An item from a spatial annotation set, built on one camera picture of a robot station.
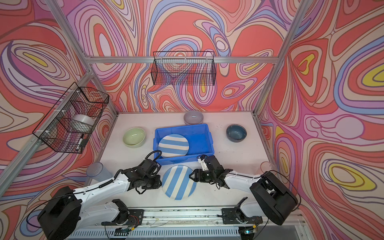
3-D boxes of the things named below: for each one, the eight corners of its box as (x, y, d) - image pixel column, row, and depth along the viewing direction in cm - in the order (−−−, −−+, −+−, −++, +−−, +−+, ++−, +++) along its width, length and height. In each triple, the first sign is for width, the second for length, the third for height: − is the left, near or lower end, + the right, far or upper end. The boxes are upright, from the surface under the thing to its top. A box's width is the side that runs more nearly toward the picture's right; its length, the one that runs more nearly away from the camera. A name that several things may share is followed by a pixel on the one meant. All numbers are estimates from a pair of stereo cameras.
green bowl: (123, 149, 100) (119, 144, 95) (129, 132, 109) (126, 127, 104) (144, 149, 100) (141, 144, 95) (148, 132, 109) (146, 127, 104)
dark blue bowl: (227, 142, 103) (228, 138, 99) (224, 128, 111) (226, 124, 107) (246, 142, 103) (248, 138, 99) (242, 128, 111) (244, 124, 107)
